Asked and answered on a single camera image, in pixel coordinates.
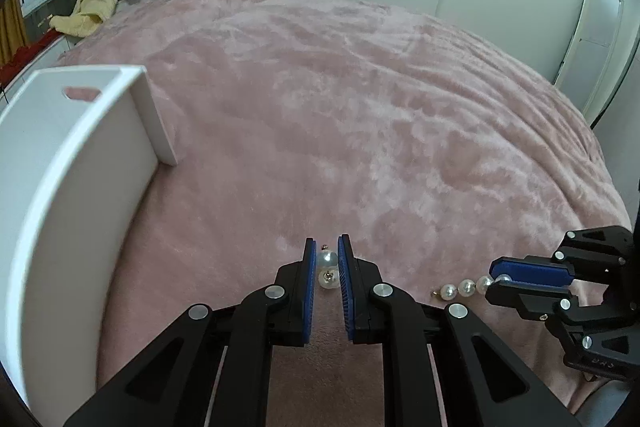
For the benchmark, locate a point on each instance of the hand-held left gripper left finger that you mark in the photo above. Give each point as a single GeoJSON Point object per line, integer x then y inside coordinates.
{"type": "Point", "coordinates": [310, 287]}

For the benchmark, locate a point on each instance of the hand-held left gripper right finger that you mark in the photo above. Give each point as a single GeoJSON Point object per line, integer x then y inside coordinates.
{"type": "Point", "coordinates": [345, 287]}

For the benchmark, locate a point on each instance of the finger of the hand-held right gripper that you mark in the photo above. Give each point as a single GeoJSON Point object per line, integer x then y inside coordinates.
{"type": "Point", "coordinates": [535, 272]}
{"type": "Point", "coordinates": [525, 299]}

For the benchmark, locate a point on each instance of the pearl drop earring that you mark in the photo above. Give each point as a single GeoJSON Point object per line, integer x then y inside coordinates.
{"type": "Point", "coordinates": [328, 279]}

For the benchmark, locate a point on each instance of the pearl bead strand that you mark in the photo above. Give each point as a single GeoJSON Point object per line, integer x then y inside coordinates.
{"type": "Point", "coordinates": [467, 287]}

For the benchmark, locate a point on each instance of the white storage box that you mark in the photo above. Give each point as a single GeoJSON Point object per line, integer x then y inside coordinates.
{"type": "Point", "coordinates": [65, 207]}

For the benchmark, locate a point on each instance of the pink plush blanket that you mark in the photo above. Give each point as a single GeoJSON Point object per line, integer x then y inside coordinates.
{"type": "Point", "coordinates": [350, 107]}

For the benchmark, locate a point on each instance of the white door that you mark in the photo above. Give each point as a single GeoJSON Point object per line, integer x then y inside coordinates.
{"type": "Point", "coordinates": [592, 47]}

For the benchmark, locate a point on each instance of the red cloth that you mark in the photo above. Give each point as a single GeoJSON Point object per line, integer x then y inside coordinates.
{"type": "Point", "coordinates": [27, 54]}

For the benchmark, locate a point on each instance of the mustard curtain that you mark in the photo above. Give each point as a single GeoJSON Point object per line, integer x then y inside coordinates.
{"type": "Point", "coordinates": [12, 32]}

